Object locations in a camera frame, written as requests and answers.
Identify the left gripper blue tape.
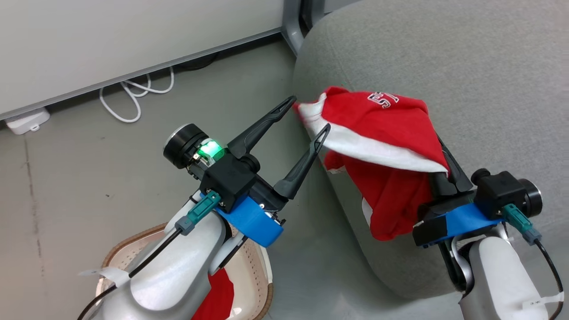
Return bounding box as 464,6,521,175
163,96,332,248

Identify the right gripper blue tape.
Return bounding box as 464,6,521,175
412,136,544,248

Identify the red white printed shirt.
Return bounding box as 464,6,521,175
293,86,450,242

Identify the beige perforated laundry basket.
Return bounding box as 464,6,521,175
95,222,274,320

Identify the grey fabric sofa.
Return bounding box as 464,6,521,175
291,0,569,300

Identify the plain red garment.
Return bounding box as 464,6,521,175
191,268,235,320

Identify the white power adapter box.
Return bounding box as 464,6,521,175
5,107,51,136

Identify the black floor cable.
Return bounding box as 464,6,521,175
177,52,219,72

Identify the grey metal post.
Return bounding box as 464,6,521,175
282,0,313,56

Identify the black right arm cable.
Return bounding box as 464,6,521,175
502,203,566,320

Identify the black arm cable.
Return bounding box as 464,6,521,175
502,203,566,320
78,191,222,320

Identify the white floor cable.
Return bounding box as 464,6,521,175
99,67,175,124

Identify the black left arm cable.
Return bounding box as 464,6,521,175
78,191,222,320

